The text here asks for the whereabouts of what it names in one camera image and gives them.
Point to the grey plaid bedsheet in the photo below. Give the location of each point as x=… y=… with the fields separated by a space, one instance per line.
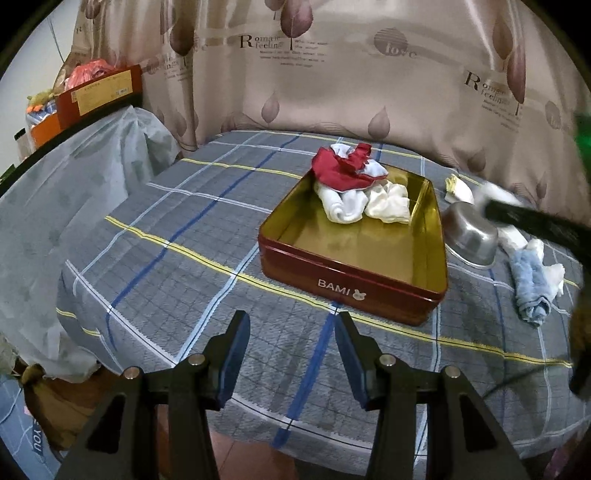
x=184 y=277

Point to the red cardboard box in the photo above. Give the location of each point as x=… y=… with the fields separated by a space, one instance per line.
x=99 y=93

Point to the red and white cloth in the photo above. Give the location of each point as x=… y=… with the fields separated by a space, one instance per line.
x=337 y=173

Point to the red tin box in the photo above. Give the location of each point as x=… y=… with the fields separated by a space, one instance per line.
x=323 y=273

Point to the white yellow cloth piece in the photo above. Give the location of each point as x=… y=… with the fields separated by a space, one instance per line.
x=459 y=189

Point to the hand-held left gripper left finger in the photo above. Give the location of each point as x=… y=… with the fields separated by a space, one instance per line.
x=233 y=351

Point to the orange box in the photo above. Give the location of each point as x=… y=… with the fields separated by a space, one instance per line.
x=46 y=132

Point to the blue towel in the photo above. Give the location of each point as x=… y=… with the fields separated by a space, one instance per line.
x=528 y=286

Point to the cream cloth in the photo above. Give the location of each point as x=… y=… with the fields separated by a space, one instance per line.
x=388 y=205

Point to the translucent plastic cover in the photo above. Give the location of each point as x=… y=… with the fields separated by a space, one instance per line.
x=55 y=207

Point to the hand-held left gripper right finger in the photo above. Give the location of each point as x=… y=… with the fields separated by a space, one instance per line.
x=353 y=361

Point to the steel bowl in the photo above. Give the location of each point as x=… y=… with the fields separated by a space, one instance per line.
x=471 y=236

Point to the beige leaf print curtain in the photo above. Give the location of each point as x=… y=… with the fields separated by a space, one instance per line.
x=323 y=83

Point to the blue printed cloth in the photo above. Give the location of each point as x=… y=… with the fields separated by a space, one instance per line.
x=18 y=434

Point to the white sock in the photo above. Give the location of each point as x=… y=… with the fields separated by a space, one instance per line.
x=341 y=208

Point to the black shelf edge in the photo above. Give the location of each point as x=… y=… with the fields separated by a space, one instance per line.
x=92 y=113

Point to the red plastic bag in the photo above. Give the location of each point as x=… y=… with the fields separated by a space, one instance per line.
x=85 y=74

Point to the brown cardboard box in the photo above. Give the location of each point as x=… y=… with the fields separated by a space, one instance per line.
x=60 y=415

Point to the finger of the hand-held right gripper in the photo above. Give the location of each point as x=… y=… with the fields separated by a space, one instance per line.
x=540 y=224

